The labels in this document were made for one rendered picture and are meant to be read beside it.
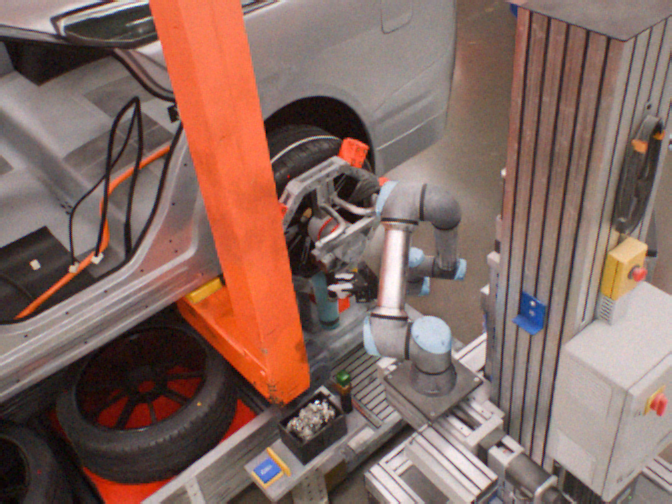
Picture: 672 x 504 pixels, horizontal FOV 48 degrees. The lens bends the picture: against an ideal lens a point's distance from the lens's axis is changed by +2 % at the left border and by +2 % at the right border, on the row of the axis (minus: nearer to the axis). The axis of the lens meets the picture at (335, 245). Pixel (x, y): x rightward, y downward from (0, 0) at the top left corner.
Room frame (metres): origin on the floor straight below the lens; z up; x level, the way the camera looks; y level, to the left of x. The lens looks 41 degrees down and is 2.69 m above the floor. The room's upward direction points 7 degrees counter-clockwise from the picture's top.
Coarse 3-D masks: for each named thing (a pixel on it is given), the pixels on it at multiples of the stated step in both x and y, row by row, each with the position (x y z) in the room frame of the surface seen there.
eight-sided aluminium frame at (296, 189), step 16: (336, 160) 2.29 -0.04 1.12; (304, 176) 2.21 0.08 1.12; (320, 176) 2.20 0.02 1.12; (352, 176) 2.29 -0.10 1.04; (368, 176) 2.34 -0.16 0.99; (288, 192) 2.16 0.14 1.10; (304, 192) 2.15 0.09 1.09; (288, 208) 2.11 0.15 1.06; (368, 240) 2.32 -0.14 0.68; (336, 272) 2.22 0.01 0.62; (304, 288) 2.12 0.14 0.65
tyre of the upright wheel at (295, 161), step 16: (288, 128) 2.47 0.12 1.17; (304, 128) 2.48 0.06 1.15; (320, 128) 2.58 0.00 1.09; (272, 144) 2.37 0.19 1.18; (288, 144) 2.35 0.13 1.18; (304, 144) 2.34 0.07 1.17; (320, 144) 2.34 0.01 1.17; (336, 144) 2.37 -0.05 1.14; (288, 160) 2.25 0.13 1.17; (304, 160) 2.27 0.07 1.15; (320, 160) 2.31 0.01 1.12; (288, 176) 2.22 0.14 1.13
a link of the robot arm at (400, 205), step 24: (384, 192) 1.78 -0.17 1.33; (408, 192) 1.76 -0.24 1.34; (384, 216) 1.74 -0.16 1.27; (408, 216) 1.71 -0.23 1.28; (384, 240) 1.70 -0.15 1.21; (408, 240) 1.68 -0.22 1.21; (384, 264) 1.64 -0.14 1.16; (408, 264) 1.64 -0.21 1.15; (384, 288) 1.59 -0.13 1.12; (384, 312) 1.53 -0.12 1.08; (384, 336) 1.48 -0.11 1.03
